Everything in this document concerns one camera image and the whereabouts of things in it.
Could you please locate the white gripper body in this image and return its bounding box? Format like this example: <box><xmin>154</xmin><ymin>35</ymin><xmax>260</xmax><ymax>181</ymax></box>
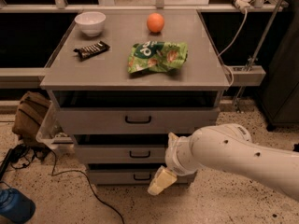
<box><xmin>165</xmin><ymin>133</ymin><xmax>200</xmax><ymax>176</ymax></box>

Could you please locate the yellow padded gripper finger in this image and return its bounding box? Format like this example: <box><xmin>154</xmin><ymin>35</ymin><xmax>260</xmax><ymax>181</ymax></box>
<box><xmin>148</xmin><ymin>166</ymin><xmax>178</xmax><ymax>196</ymax></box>

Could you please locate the grey drawer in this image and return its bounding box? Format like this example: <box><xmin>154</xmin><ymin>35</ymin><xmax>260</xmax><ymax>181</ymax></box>
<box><xmin>74</xmin><ymin>145</ymin><xmax>165</xmax><ymax>164</ymax></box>
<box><xmin>57</xmin><ymin>108</ymin><xmax>220</xmax><ymax>134</ymax></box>
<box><xmin>86</xmin><ymin>168</ymin><xmax>198</xmax><ymax>186</ymax></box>

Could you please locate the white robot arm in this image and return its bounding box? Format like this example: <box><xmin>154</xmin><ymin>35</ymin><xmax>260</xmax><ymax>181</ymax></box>
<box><xmin>148</xmin><ymin>123</ymin><xmax>299</xmax><ymax>201</ymax></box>

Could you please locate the grey bottom drawer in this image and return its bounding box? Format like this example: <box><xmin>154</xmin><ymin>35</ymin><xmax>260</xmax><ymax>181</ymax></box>
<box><xmin>86</xmin><ymin>168</ymin><xmax>198</xmax><ymax>186</ymax></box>

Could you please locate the grey top drawer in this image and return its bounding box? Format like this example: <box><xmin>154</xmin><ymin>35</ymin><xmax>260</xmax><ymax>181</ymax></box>
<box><xmin>57</xmin><ymin>108</ymin><xmax>220</xmax><ymax>134</ymax></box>

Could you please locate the grey drawer cabinet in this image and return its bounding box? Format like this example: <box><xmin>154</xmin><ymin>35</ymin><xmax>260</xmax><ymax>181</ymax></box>
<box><xmin>41</xmin><ymin>10</ymin><xmax>229</xmax><ymax>185</ymax></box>

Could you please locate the green chip bag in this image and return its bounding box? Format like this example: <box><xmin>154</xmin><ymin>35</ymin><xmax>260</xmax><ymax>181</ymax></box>
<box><xmin>128</xmin><ymin>41</ymin><xmax>188</xmax><ymax>74</ymax></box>

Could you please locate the clear plastic bin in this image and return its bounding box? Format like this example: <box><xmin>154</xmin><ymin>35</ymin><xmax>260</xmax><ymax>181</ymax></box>
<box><xmin>36</xmin><ymin>105</ymin><xmax>74</xmax><ymax>154</ymax></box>

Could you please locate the orange fruit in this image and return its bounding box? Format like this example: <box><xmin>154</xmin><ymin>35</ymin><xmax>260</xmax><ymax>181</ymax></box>
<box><xmin>147</xmin><ymin>13</ymin><xmax>164</xmax><ymax>33</ymax></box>

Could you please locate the dark chocolate bar wrapper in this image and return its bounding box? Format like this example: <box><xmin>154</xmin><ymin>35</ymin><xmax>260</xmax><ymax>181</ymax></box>
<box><xmin>74</xmin><ymin>41</ymin><xmax>110</xmax><ymax>60</ymax></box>

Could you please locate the blue water jug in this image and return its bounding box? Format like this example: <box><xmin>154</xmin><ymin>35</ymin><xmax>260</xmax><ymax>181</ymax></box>
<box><xmin>0</xmin><ymin>181</ymin><xmax>36</xmax><ymax>224</ymax></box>

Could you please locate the white ceramic bowl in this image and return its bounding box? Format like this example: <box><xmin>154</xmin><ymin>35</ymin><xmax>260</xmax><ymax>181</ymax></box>
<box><xmin>75</xmin><ymin>11</ymin><xmax>106</xmax><ymax>36</ymax></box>

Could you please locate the white power strip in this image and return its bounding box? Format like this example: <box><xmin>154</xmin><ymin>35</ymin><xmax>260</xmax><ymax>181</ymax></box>
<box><xmin>225</xmin><ymin>0</ymin><xmax>254</xmax><ymax>15</ymax></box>

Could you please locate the metal stand pole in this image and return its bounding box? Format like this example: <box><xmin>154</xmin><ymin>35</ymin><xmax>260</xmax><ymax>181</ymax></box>
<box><xmin>228</xmin><ymin>0</ymin><xmax>284</xmax><ymax>113</ymax></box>

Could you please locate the black floor cable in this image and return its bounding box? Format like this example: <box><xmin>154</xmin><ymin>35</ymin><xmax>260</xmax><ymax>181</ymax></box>
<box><xmin>50</xmin><ymin>149</ymin><xmax>126</xmax><ymax>224</ymax></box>

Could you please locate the black cable bundle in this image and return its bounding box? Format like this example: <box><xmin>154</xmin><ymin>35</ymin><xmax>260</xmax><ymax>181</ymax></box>
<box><xmin>0</xmin><ymin>143</ymin><xmax>50</xmax><ymax>180</ymax></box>

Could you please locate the white power cable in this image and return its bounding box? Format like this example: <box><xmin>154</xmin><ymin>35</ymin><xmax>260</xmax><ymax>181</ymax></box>
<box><xmin>217</xmin><ymin>7</ymin><xmax>249</xmax><ymax>88</ymax></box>

